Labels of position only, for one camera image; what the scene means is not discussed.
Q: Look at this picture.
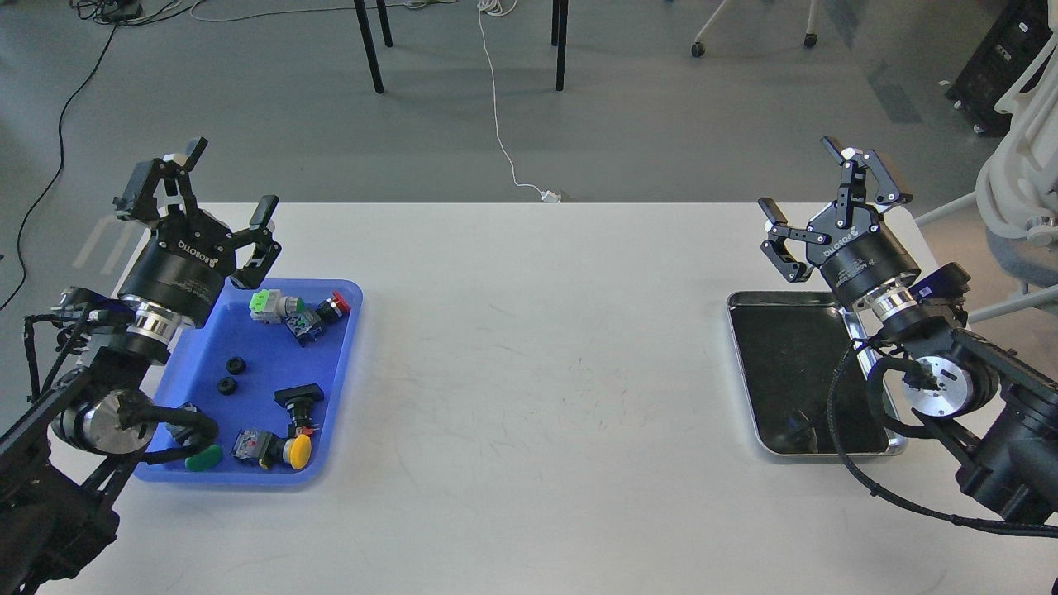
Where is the green white push button switch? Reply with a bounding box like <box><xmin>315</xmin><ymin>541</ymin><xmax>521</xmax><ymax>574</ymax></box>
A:
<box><xmin>248</xmin><ymin>289</ymin><xmax>305</xmax><ymax>324</ymax></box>

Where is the white cable on floor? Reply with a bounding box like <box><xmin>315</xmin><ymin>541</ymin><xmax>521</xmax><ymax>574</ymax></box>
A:
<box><xmin>190</xmin><ymin>0</ymin><xmax>561</xmax><ymax>203</ymax></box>

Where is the small black gear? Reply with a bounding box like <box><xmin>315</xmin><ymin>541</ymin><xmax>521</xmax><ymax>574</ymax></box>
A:
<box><xmin>216</xmin><ymin>376</ymin><xmax>238</xmax><ymax>396</ymax></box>
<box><xmin>224</xmin><ymin>355</ymin><xmax>248</xmax><ymax>376</ymax></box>

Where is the yellow push button switch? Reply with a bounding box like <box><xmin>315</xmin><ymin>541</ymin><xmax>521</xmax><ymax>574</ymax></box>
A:
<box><xmin>230</xmin><ymin>428</ymin><xmax>314</xmax><ymax>470</ymax></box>

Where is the black cart on wheels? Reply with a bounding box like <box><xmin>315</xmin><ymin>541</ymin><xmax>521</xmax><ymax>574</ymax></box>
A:
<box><xmin>945</xmin><ymin>1</ymin><xmax>1053</xmax><ymax>136</ymax></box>

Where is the silver metal tray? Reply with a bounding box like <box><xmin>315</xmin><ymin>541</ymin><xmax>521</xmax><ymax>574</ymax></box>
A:
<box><xmin>727</xmin><ymin>290</ymin><xmax>907</xmax><ymax>463</ymax></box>

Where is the green round push button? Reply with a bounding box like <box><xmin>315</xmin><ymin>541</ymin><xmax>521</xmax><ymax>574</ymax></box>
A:
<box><xmin>164</xmin><ymin>415</ymin><xmax>222</xmax><ymax>472</ymax></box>

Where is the blue plastic tray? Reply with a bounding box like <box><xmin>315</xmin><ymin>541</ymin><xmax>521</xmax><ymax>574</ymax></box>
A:
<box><xmin>135</xmin><ymin>278</ymin><xmax>363</xmax><ymax>486</ymax></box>

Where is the black table leg right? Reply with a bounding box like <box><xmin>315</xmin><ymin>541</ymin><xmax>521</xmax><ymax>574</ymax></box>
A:
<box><xmin>550</xmin><ymin>0</ymin><xmax>570</xmax><ymax>92</ymax></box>

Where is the black Robotiq image left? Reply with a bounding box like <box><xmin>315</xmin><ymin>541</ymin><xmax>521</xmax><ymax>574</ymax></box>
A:
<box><xmin>113</xmin><ymin>138</ymin><xmax>281</xmax><ymax>328</ymax></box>

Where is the black cable on floor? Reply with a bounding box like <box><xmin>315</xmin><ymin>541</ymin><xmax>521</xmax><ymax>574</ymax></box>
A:
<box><xmin>0</xmin><ymin>0</ymin><xmax>191</xmax><ymax>312</ymax></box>

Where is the black table leg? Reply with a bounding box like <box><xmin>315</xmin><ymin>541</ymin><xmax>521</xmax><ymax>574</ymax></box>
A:
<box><xmin>354</xmin><ymin>0</ymin><xmax>393</xmax><ymax>94</ymax></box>
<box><xmin>550</xmin><ymin>0</ymin><xmax>570</xmax><ymax>92</ymax></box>

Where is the black table leg left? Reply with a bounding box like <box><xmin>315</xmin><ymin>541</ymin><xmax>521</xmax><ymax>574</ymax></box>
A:
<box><xmin>354</xmin><ymin>0</ymin><xmax>393</xmax><ymax>94</ymax></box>

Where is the white chair base with casters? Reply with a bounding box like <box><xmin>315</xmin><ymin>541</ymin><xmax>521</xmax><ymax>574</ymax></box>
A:
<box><xmin>688</xmin><ymin>1</ymin><xmax>774</xmax><ymax>58</ymax></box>

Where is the black Robotiq image right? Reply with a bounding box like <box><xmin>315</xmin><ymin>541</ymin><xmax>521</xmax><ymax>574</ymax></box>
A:
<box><xmin>758</xmin><ymin>136</ymin><xmax>922</xmax><ymax>312</ymax></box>

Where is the red push button switch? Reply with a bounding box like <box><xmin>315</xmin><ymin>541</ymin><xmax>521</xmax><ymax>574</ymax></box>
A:
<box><xmin>281</xmin><ymin>291</ymin><xmax>351</xmax><ymax>347</ymax></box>

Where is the black square push button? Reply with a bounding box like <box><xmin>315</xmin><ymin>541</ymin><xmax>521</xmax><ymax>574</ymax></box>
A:
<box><xmin>274</xmin><ymin>383</ymin><xmax>324</xmax><ymax>438</ymax></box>

